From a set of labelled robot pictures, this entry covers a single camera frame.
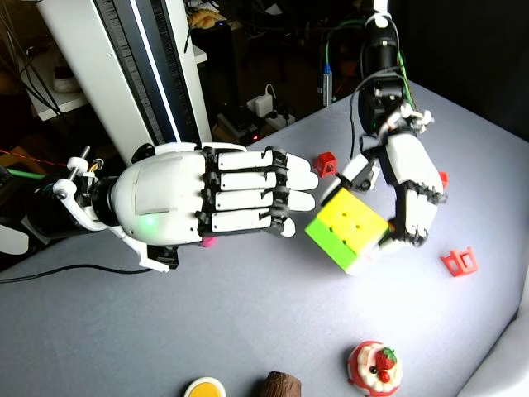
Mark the multicoloured puzzle cube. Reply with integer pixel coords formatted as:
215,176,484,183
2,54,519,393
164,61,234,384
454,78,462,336
304,186,392,277

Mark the black box with red light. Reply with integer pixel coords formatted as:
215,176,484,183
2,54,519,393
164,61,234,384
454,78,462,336
217,112,265,146

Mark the white power adapter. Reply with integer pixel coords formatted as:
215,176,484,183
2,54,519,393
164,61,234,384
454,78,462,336
246,84,277,117

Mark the white power strip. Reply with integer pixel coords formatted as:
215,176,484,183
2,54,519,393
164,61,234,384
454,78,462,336
264,110,297,129

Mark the black tall box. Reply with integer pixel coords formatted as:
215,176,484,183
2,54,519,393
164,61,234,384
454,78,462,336
190,20,241,121

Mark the grey table cloth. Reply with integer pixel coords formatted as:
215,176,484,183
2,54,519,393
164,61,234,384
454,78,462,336
0,80,529,397

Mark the white black lift column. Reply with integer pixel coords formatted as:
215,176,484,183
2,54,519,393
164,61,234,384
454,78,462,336
36,0,217,166

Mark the white shoe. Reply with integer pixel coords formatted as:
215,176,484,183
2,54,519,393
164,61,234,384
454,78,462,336
51,61,82,93

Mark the toy bread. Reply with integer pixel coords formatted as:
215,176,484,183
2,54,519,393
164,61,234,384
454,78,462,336
186,8,226,29

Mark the silver usb hub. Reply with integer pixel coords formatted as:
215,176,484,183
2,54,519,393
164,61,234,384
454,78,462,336
317,61,334,108

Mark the brown log toy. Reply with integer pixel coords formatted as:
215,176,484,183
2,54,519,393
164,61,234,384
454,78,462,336
260,371,303,397

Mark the strawberry cake toy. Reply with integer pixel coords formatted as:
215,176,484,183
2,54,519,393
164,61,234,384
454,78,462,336
346,340,404,397

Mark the black cable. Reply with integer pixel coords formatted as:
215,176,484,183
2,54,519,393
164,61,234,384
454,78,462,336
0,264,152,285

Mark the green cable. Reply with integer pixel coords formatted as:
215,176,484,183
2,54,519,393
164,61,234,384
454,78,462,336
324,18,367,67

